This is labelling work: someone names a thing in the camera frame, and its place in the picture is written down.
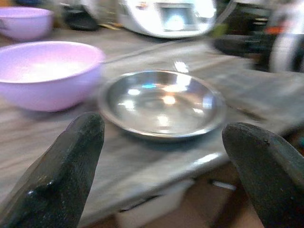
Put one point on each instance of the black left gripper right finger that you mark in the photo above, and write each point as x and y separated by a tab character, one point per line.
268	171

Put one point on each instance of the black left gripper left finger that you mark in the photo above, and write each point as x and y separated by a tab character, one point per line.
59	175

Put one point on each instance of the large pink plastic bowl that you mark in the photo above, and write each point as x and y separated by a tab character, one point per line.
47	76

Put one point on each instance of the shiny steel plate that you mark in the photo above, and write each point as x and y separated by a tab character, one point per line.
161	104

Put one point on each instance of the dark appliance with orange mark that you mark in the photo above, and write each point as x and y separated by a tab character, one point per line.
259	38

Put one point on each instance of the black round object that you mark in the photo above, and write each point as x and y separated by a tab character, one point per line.
82	21

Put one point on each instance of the small pink plastic bowl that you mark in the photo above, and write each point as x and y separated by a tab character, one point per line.
23	22

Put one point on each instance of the white rice cooker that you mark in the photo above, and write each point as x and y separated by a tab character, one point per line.
167	17

